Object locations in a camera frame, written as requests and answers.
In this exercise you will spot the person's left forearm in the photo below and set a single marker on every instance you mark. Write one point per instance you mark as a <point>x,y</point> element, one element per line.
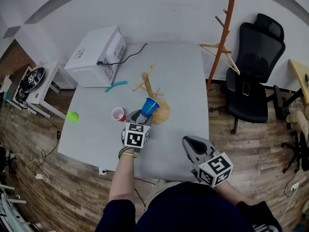
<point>123,178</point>

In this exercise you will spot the person's right forearm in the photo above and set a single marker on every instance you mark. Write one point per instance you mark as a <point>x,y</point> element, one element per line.
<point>227,192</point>

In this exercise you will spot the person's beige trousers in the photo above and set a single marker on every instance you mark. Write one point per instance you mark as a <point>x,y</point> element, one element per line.
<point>154,194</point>

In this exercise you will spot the wooden clothes hanger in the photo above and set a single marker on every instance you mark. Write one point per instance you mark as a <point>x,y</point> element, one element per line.
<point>210,46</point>

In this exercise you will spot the white microwave oven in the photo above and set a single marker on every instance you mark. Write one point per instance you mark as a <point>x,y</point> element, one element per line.
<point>89,54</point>

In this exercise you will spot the white socket box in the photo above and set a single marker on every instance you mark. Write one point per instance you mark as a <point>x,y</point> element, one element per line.
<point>102,171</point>

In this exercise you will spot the light wooden desk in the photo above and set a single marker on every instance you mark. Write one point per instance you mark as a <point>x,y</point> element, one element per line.
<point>299,74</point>

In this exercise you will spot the white power strip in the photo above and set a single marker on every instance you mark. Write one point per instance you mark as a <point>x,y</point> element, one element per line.
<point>295,186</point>
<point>38,176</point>

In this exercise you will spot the wooden mug tree stand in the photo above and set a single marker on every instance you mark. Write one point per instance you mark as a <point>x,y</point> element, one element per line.
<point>161,112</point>

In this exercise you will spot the small white side table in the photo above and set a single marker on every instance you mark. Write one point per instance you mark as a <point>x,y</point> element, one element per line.
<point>48,81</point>

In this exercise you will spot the green plastic cup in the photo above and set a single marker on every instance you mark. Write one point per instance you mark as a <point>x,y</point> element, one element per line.
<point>73,117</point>

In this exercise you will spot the red plastic cup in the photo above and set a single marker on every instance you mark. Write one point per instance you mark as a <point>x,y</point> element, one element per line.
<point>118,113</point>

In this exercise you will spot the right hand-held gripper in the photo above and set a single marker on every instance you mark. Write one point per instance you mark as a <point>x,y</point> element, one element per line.
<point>214,169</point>

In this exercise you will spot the black office chair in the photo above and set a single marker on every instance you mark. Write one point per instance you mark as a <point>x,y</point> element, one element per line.
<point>248,105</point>
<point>304,153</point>
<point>2,158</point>

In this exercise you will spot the person in dark shirt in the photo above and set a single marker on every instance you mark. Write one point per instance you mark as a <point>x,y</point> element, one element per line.
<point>193,209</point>

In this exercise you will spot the beige fabric bundle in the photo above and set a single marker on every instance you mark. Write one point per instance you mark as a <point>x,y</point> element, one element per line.
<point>297,117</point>

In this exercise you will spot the smartphone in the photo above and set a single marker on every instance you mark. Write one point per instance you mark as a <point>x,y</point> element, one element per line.
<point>246,89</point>

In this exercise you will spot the white table frames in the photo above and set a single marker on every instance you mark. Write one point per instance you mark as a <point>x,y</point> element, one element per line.
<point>14,200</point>

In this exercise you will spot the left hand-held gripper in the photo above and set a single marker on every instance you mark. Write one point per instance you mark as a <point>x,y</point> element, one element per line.
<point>135,136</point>

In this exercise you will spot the black white gadget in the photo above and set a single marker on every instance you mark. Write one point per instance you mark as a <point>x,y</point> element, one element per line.
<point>31,78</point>
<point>307,81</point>

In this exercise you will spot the blue plastic cup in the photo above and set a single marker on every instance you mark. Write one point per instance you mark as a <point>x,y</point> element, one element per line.
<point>149,106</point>

